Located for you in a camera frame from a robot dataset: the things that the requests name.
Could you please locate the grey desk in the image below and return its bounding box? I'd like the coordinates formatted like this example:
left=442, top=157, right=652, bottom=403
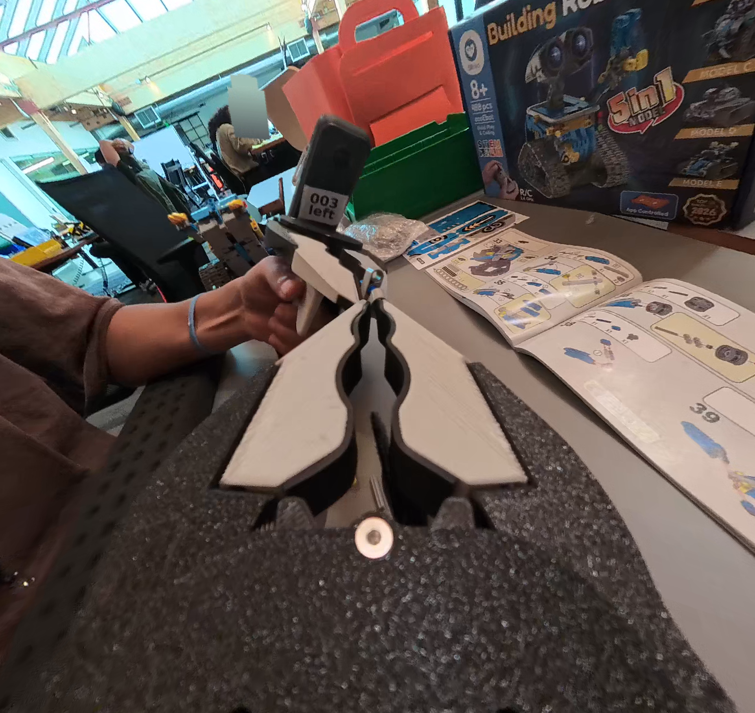
left=224, top=164, right=755, bottom=713

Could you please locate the blue white printed sheet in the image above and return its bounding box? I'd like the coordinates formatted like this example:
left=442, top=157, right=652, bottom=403
left=403, top=201, right=530, bottom=270

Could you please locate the instruction booklet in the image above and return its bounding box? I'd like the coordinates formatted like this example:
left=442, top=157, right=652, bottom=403
left=425, top=229, right=755, bottom=551

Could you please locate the blue grey toy robot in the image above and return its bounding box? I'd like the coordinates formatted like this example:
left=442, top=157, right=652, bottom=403
left=168, top=196, right=269, bottom=280

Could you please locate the toy set product box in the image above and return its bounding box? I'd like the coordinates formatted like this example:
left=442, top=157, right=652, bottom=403
left=449, top=0, right=755, bottom=231

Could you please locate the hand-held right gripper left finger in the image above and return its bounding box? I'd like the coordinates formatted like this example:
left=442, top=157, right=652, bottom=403
left=220, top=300, right=374, bottom=517

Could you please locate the tan wooden chair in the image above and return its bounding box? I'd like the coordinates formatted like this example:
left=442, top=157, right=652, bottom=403
left=262, top=66, right=309, bottom=153

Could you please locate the person's left forearm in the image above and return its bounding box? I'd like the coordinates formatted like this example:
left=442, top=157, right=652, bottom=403
left=106, top=279, right=249, bottom=386

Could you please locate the person's left hand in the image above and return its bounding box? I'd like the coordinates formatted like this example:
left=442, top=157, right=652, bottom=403
left=238, top=255, right=315, bottom=357

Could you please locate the green plastic bin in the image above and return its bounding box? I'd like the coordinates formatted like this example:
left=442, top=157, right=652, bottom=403
left=351, top=112, right=487, bottom=222

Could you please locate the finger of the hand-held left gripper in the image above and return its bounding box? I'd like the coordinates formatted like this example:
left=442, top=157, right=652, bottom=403
left=292, top=238, right=362, bottom=307
left=341, top=246, right=388, bottom=281

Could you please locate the small grey connector piece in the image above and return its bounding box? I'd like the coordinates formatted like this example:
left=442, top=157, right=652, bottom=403
left=361, top=267, right=388, bottom=307

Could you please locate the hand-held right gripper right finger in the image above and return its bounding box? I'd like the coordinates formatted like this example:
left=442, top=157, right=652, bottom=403
left=375, top=299, right=529, bottom=516

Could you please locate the blue wrist band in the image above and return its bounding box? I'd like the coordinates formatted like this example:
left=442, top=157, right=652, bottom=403
left=188, top=294, right=219, bottom=354

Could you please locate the small bubble wrap bag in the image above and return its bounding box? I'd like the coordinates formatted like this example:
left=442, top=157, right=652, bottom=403
left=344, top=212, right=430, bottom=262

